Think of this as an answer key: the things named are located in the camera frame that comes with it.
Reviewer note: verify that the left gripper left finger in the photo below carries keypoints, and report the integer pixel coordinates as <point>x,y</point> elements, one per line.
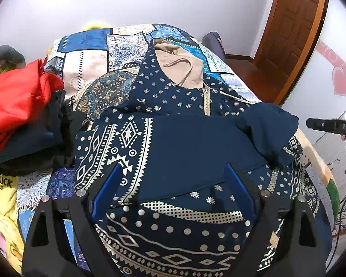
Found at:
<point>47,250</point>

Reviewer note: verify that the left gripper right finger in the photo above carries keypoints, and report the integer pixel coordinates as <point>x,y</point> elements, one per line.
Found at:
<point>299,250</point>

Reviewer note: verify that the navy patterned hooded jacket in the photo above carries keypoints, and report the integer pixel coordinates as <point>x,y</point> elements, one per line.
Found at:
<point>174,213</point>

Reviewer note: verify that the yellow duck print garment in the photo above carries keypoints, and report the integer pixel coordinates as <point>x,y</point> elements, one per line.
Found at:
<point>8,221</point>

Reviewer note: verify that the black folded garment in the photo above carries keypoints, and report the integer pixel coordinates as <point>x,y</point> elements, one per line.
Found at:
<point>47,142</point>

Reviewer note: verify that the brown wooden door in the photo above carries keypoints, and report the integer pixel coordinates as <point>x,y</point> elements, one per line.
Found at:
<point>289,39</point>

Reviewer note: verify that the red folded garment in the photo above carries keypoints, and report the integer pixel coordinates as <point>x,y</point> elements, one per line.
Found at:
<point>24,94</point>

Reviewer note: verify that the blue patchwork bed cover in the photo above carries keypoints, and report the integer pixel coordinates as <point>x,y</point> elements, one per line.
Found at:
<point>97,67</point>

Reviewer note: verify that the dark green grey cushion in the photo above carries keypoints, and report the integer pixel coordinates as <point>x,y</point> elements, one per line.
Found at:
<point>10,58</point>

